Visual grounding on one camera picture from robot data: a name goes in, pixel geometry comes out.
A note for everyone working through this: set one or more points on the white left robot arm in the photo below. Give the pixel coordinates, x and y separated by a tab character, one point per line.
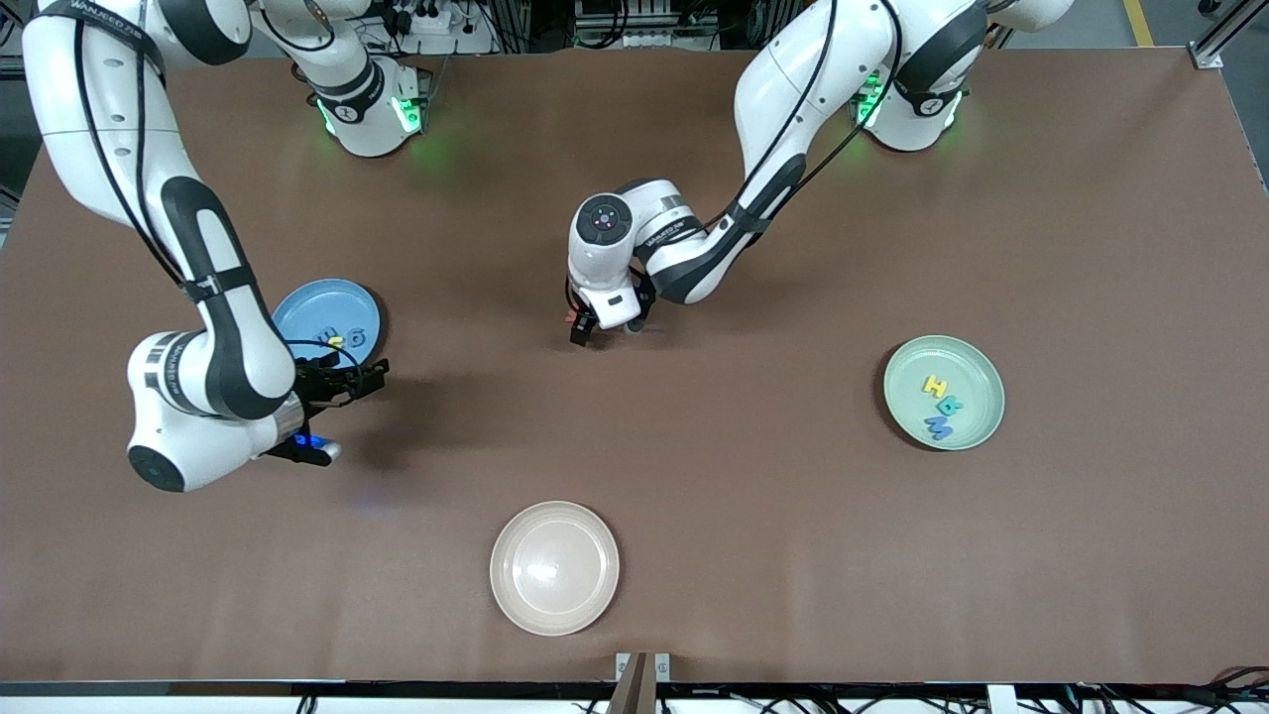
793	79

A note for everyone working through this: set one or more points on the pale green plate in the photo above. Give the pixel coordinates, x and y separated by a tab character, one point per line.
907	377

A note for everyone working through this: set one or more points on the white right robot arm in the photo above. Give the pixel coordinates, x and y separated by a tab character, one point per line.
99	99

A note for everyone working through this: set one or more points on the black table edge rail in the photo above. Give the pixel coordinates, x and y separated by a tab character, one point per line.
297	688

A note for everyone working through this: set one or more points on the beige plate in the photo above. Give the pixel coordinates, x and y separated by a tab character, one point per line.
555	568

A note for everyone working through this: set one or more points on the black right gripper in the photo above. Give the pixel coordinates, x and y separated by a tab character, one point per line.
319	385

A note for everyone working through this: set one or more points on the teal foam capital R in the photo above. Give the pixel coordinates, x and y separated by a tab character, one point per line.
950	405

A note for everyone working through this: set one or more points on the yellow foam capital H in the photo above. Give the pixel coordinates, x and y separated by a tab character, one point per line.
935	385

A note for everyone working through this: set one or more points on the white power strip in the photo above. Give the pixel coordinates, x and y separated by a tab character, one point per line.
426	18

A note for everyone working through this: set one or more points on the blue plate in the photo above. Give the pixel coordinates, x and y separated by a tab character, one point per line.
347	297

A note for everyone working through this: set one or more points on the blue foam capital W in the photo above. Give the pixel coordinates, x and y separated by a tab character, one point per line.
939	427

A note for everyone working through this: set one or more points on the aluminium frame profile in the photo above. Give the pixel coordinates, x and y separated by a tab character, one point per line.
1208	55

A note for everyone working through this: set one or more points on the equipment rack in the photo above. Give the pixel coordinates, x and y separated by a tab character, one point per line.
644	25

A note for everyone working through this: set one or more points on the metal table edge bracket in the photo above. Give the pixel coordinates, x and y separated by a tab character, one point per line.
634	684

